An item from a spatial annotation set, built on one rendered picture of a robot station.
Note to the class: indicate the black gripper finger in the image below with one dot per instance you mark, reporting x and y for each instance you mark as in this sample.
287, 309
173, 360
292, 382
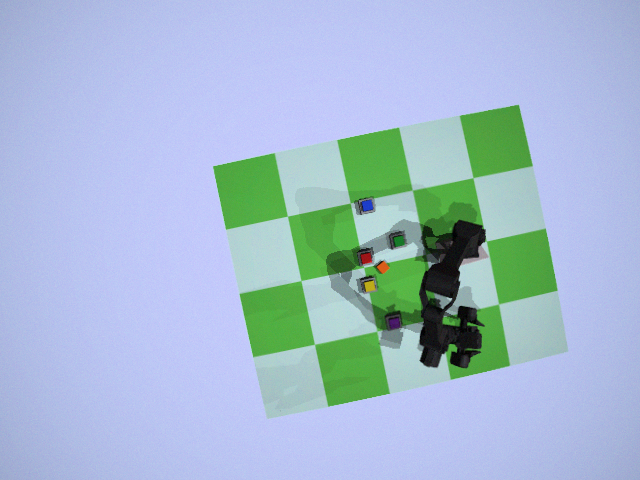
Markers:
477, 322
472, 353

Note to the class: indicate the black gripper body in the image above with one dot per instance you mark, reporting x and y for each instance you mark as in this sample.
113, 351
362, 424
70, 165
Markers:
461, 358

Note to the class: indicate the red button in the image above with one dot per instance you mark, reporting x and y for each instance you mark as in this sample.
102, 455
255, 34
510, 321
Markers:
365, 258

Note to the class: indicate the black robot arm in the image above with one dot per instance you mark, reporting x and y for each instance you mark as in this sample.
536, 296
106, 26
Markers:
443, 278

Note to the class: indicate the green button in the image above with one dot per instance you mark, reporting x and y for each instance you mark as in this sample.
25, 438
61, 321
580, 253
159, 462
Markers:
398, 241

